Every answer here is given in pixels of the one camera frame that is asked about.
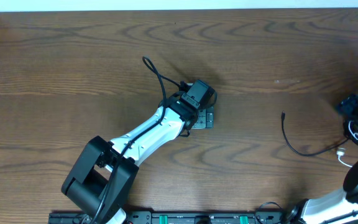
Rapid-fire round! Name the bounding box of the white usb cable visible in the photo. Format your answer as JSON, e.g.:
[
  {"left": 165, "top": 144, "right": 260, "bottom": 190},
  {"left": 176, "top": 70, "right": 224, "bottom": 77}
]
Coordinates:
[{"left": 336, "top": 119, "right": 358, "bottom": 169}]

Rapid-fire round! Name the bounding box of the black usb cable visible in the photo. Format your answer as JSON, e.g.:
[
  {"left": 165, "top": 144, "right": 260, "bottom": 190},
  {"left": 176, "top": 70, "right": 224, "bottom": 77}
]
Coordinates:
[{"left": 280, "top": 111, "right": 351, "bottom": 157}]

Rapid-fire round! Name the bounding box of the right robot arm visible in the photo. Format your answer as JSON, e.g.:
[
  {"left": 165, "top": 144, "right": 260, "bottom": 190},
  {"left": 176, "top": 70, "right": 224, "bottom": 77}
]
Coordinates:
[{"left": 283, "top": 95, "right": 358, "bottom": 223}]

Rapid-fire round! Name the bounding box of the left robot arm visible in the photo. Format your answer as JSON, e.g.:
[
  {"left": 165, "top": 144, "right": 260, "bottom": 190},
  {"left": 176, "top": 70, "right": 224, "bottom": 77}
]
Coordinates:
[{"left": 61, "top": 80, "right": 217, "bottom": 223}]

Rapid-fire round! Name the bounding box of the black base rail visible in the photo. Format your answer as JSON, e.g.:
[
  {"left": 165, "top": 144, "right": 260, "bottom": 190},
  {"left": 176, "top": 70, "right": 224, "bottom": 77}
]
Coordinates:
[{"left": 47, "top": 208, "right": 290, "bottom": 224}]

